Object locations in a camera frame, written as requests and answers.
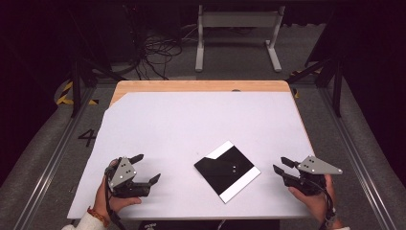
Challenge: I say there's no person's dark clothing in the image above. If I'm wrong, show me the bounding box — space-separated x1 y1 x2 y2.
138 219 282 230

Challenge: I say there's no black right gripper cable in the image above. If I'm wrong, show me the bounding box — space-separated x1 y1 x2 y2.
305 183 336 230

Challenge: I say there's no white metal stand frame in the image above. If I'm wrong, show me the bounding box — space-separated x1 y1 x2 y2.
194 4 286 73

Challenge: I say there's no black square sheet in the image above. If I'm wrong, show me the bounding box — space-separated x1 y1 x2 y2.
193 140 261 204

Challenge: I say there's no grey wrist strap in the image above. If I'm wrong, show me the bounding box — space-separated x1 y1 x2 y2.
324 207 340 229

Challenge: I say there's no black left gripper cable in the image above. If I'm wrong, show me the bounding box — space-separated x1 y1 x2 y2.
104 188 127 230

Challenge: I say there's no yellow black hazard tape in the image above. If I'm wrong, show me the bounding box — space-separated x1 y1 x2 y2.
56 80 100 106

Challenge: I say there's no aluminium floor rail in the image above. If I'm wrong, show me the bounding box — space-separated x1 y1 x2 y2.
12 85 97 230
319 87 396 230

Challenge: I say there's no person's right hand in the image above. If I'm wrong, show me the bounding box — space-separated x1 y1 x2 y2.
287 173 338 224

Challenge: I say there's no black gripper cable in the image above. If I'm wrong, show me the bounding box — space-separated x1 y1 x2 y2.
104 188 127 230
305 183 336 230

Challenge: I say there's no tangle of black cables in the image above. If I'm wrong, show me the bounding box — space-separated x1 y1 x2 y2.
127 30 199 81

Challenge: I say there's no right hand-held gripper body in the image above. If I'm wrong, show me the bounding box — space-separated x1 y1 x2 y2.
282 155 344 196

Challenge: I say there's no orange bead bracelet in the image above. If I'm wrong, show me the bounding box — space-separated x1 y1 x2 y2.
86 206 110 228

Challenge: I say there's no person's left hand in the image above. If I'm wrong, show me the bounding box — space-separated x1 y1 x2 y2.
92 158 143 219

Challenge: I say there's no black metal stand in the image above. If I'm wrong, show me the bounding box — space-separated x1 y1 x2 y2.
285 47 345 118
68 9 126 118

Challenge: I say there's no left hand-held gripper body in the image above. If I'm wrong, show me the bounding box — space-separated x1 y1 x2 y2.
104 156 151 199

